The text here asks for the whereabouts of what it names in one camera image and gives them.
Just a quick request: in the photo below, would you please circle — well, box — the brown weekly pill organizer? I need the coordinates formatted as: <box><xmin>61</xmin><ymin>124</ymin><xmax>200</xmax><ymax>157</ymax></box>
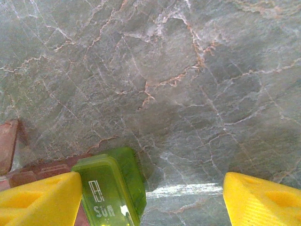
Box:
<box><xmin>0</xmin><ymin>119</ymin><xmax>95</xmax><ymax>226</ymax></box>

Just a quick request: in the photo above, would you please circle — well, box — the green Sunday pill box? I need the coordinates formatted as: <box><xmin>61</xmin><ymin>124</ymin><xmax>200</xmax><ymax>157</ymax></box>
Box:
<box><xmin>71</xmin><ymin>146</ymin><xmax>148</xmax><ymax>226</ymax></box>

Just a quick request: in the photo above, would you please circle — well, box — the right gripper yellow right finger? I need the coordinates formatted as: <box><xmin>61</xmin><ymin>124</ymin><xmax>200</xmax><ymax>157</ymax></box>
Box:
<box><xmin>222</xmin><ymin>171</ymin><xmax>301</xmax><ymax>226</ymax></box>

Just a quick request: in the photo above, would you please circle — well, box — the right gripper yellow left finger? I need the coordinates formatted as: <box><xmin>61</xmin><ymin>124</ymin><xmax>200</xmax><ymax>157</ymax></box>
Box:
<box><xmin>0</xmin><ymin>171</ymin><xmax>83</xmax><ymax>226</ymax></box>

